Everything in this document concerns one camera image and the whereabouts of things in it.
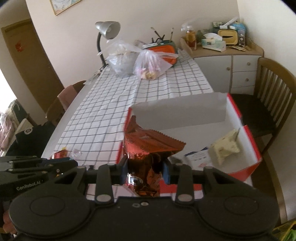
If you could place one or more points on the left wooden chair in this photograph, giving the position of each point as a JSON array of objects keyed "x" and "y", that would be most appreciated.
[{"x": 55, "y": 112}]

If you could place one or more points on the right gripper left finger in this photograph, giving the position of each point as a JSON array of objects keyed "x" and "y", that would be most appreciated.
[{"x": 107, "y": 176}]

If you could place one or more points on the person's left hand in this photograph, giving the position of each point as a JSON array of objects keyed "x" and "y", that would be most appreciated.
[{"x": 8, "y": 226}]

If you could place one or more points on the wooden chair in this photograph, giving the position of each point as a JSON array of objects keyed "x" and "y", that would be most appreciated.
[
  {"x": 267, "y": 109},
  {"x": 55, "y": 112}
]

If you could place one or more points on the amber bottle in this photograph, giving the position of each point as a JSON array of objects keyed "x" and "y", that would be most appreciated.
[{"x": 190, "y": 37}]

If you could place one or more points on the white grid tablecloth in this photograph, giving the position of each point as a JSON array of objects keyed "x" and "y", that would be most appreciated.
[{"x": 96, "y": 127}]

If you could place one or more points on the clear plastic bag with bowl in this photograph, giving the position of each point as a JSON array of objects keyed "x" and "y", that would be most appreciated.
[{"x": 121, "y": 57}]

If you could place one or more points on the tissue box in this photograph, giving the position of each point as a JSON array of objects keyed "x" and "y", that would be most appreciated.
[{"x": 213, "y": 41}]

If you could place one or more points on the white drawer cabinet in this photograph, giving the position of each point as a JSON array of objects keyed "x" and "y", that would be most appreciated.
[{"x": 230, "y": 71}]

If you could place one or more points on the wooden door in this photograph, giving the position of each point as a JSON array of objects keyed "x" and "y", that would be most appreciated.
[{"x": 27, "y": 68}]

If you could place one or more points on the white blue snack packet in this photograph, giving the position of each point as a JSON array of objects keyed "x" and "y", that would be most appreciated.
[{"x": 199, "y": 160}]

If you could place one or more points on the pink snack plastic bag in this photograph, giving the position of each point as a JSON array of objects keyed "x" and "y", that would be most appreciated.
[{"x": 150, "y": 65}]

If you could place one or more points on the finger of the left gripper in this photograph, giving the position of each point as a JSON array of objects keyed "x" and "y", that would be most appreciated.
[{"x": 54, "y": 167}]

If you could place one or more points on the cream snack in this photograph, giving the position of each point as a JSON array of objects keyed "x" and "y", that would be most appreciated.
[{"x": 225, "y": 146}]

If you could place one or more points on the red snack packet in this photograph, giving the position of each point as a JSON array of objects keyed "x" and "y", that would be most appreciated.
[{"x": 60, "y": 154}]

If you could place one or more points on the black bag with logo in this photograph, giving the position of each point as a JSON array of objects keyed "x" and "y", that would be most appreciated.
[{"x": 32, "y": 141}]

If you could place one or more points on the brown chip bag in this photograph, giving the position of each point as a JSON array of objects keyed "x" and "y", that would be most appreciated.
[{"x": 147, "y": 151}]

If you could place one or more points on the orange pouch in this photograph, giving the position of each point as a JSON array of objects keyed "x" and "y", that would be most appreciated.
[{"x": 167, "y": 52}]

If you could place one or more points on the silver desk lamp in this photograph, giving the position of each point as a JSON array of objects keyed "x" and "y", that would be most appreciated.
[{"x": 109, "y": 30}]

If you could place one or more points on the pink cloth on chair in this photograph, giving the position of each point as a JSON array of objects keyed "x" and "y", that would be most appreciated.
[{"x": 66, "y": 96}]

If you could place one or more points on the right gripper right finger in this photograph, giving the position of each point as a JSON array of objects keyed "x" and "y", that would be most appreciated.
[{"x": 180, "y": 175}]

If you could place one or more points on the right wooden chair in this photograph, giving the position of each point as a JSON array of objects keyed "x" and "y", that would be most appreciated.
[{"x": 267, "y": 109}]

